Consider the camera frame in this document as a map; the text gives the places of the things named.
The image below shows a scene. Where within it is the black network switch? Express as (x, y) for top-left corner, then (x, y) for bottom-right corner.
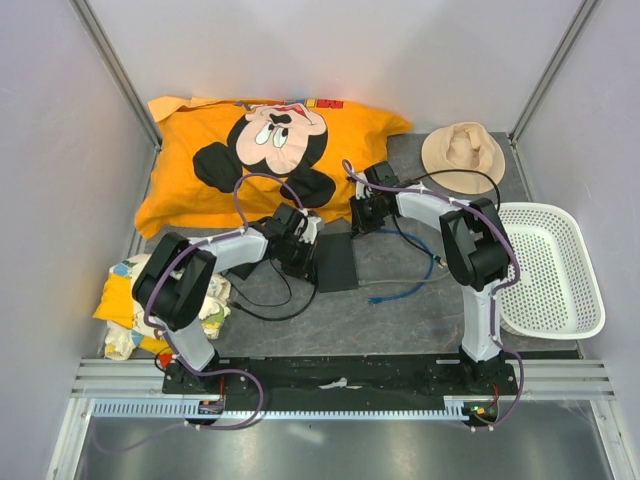
(315, 232), (359, 293)

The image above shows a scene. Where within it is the blue ethernet cable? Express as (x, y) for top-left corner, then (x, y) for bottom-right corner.
(367, 227), (437, 306)

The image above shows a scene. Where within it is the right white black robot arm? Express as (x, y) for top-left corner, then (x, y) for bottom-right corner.
(342, 160), (519, 394)

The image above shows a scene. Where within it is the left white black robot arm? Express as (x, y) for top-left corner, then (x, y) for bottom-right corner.
(132, 204), (325, 393)

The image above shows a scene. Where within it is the beige bucket hat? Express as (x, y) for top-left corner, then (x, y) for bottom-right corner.
(421, 122), (506, 195)

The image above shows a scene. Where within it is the orange Mickey Mouse pillow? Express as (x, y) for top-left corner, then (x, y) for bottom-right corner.
(135, 96), (412, 238)

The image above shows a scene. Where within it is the patterned cream yellow cloth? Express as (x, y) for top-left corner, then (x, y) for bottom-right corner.
(94, 254), (231, 361)

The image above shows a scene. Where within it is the white perforated plastic basket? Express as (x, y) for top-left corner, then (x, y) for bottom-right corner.
(498, 202), (606, 341)

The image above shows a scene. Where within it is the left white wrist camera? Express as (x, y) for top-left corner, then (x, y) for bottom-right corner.
(298, 211), (325, 244)

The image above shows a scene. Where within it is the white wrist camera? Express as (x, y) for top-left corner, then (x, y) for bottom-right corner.
(298, 211), (325, 244)
(355, 181), (369, 199)

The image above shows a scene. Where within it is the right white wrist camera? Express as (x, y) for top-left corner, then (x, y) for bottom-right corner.
(355, 181), (369, 199)

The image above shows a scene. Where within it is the thin black adapter cord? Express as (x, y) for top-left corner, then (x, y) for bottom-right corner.
(227, 254), (319, 322)

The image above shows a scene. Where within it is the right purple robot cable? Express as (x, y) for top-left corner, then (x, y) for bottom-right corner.
(341, 158), (526, 434)

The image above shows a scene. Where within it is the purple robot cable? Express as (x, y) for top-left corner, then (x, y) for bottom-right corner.
(341, 158), (526, 434)
(87, 172), (309, 454)

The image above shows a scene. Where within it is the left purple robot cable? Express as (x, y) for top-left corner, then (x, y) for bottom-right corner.
(87, 172), (309, 454)

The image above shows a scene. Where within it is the grey ethernet cable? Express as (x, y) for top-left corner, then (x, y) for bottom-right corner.
(357, 269), (451, 288)

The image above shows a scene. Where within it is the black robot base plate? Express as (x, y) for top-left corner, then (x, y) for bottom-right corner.
(162, 354), (518, 410)

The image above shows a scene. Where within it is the grey slotted cable duct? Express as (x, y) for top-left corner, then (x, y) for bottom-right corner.
(93, 398), (499, 421)

